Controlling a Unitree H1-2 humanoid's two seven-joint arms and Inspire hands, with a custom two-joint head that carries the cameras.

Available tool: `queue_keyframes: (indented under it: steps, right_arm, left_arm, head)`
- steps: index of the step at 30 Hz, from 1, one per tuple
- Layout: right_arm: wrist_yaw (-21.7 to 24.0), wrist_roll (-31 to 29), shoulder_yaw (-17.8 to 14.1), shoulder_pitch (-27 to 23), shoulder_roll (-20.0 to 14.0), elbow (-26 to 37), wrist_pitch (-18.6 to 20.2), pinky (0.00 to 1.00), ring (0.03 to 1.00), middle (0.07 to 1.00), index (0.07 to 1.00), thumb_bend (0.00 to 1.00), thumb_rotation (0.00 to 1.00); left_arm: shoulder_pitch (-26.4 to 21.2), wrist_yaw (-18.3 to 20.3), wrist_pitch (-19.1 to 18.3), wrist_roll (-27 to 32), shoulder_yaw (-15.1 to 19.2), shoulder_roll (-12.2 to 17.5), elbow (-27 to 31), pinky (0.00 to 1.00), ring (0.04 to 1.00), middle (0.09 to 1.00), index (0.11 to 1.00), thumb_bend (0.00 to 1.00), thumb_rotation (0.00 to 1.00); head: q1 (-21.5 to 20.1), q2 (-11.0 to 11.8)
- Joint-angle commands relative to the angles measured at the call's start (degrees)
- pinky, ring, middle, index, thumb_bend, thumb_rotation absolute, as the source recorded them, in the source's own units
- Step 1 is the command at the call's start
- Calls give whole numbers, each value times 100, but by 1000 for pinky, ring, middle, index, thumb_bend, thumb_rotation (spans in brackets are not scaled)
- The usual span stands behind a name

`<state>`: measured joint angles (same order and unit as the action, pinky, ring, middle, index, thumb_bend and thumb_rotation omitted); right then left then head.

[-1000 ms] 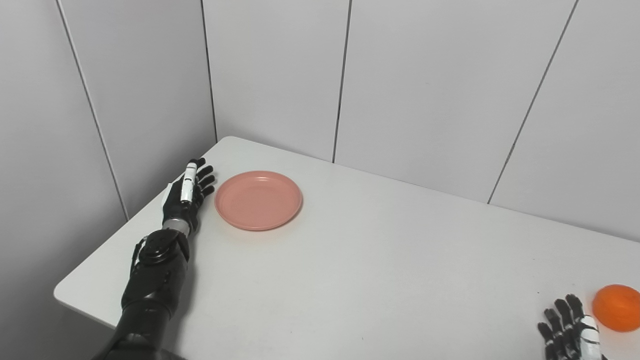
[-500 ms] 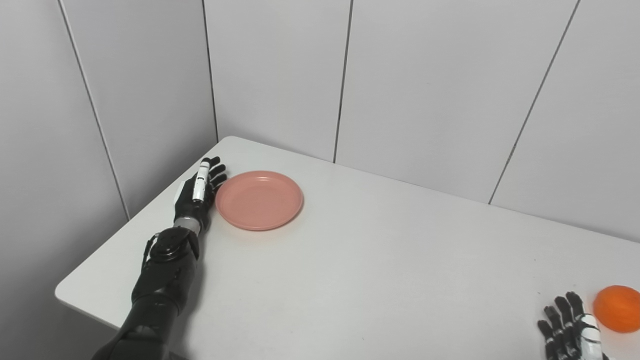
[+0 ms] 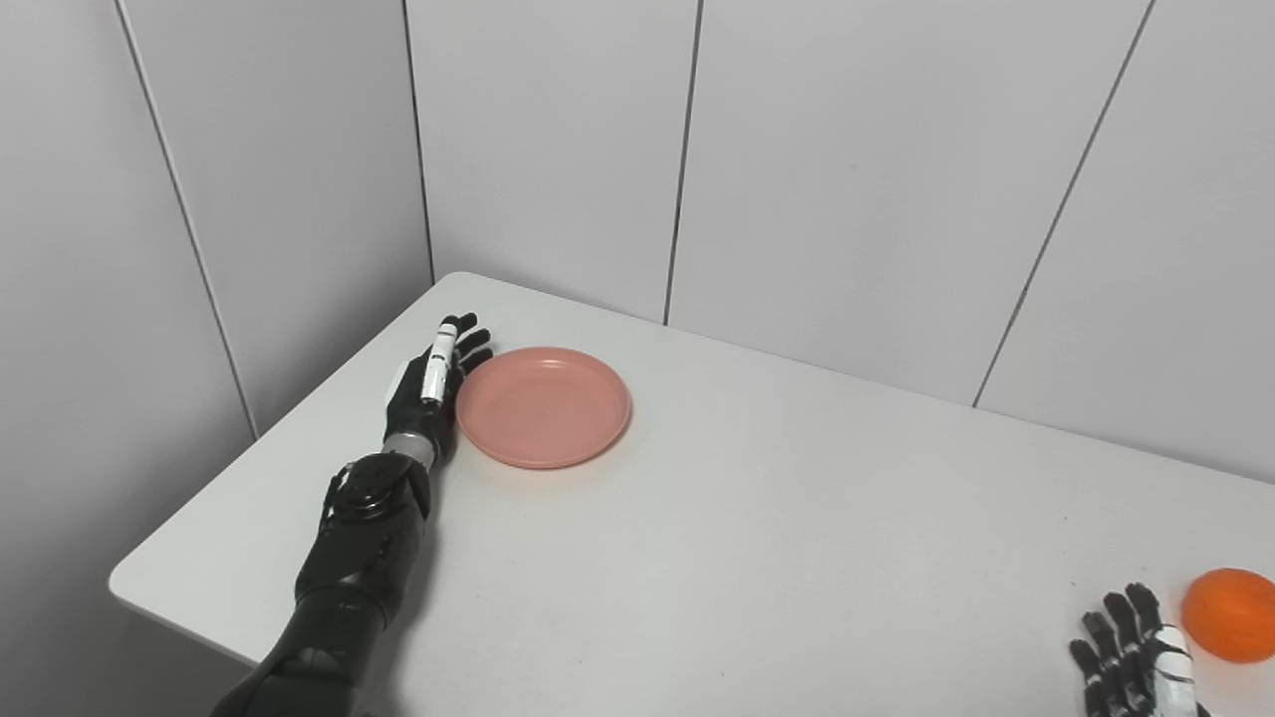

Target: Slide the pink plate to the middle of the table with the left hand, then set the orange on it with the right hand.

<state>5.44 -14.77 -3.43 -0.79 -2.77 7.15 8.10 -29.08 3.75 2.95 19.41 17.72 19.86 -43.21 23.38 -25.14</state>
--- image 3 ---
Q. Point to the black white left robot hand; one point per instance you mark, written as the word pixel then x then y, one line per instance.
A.
pixel 423 393

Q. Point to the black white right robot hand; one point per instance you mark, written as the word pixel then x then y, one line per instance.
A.
pixel 1136 677

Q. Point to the orange fruit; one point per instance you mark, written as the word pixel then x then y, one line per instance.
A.
pixel 1235 612

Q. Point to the pink round plate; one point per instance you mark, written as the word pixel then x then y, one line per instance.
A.
pixel 543 406

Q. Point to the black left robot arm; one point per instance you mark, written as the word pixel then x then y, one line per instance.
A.
pixel 349 578

